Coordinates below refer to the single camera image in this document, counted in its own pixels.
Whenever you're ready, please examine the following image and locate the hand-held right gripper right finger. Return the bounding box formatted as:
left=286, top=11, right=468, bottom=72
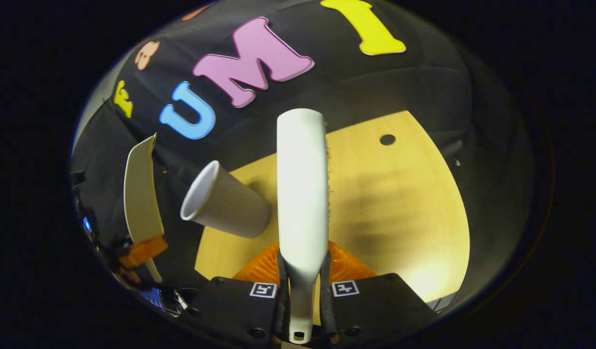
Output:
left=320, top=241, right=439, bottom=346

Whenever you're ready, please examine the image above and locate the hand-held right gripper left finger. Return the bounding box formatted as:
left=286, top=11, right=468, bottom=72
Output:
left=189, top=242, right=291, bottom=347

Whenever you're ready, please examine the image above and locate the white ribbed garbage bin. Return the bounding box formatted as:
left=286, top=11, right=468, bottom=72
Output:
left=180, top=160, right=273, bottom=238

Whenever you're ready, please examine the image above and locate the small white broom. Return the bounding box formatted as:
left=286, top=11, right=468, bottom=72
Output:
left=277, top=108, right=332, bottom=345

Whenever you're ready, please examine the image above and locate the wooden desktop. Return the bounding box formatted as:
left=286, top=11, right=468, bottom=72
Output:
left=194, top=110, right=471, bottom=303

